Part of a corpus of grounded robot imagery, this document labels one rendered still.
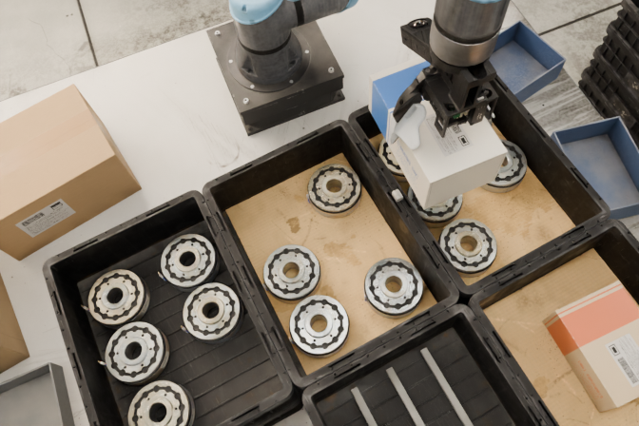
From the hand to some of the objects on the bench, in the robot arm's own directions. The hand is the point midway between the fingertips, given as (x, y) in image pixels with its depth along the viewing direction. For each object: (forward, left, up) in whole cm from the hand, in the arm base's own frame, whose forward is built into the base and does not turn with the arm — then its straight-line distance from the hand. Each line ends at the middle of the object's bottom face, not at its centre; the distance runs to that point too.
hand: (433, 121), depth 86 cm
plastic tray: (-27, +85, -42) cm, 99 cm away
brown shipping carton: (-1, +96, -43) cm, 105 cm away
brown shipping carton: (+26, +74, -43) cm, 89 cm away
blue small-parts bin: (+30, -32, -41) cm, 60 cm away
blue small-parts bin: (0, -42, -40) cm, 58 cm away
